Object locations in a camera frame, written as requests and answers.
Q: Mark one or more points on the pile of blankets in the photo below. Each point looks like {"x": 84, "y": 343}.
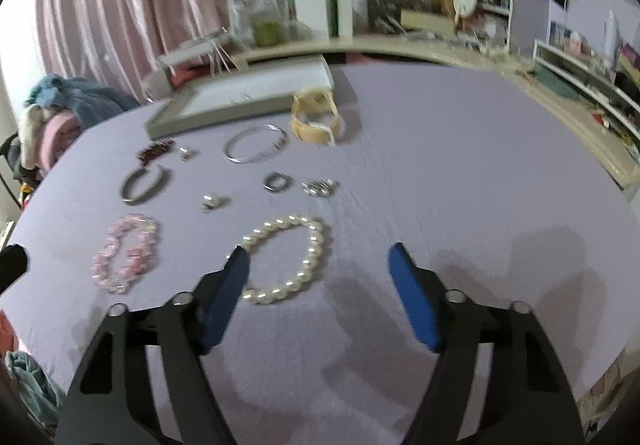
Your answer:
{"x": 57, "y": 111}

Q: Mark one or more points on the silver stud earring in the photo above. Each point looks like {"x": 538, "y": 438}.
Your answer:
{"x": 210, "y": 202}

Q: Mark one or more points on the beige watch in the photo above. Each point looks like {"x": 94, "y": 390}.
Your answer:
{"x": 315, "y": 117}

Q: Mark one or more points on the white carton box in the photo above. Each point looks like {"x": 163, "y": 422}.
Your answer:
{"x": 313, "y": 19}

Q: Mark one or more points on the dark metal cuff bangle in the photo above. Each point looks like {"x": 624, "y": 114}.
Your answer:
{"x": 144, "y": 184}

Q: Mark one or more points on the cream curved desk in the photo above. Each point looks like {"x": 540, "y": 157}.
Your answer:
{"x": 609, "y": 150}

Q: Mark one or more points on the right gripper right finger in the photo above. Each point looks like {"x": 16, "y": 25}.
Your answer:
{"x": 528, "y": 398}

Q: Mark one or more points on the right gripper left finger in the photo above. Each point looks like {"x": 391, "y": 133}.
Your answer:
{"x": 110, "y": 400}

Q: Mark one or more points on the green glass jar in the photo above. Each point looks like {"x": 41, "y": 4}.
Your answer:
{"x": 267, "y": 33}

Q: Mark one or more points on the grey shallow tray box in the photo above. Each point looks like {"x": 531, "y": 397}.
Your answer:
{"x": 260, "y": 90}

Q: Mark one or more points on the thin silver bangle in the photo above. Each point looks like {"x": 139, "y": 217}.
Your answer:
{"x": 256, "y": 144}

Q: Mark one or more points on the small silver charm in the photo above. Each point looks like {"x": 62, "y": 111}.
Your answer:
{"x": 187, "y": 153}

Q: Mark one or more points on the white spray bottle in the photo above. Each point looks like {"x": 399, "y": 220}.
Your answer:
{"x": 360, "y": 16}

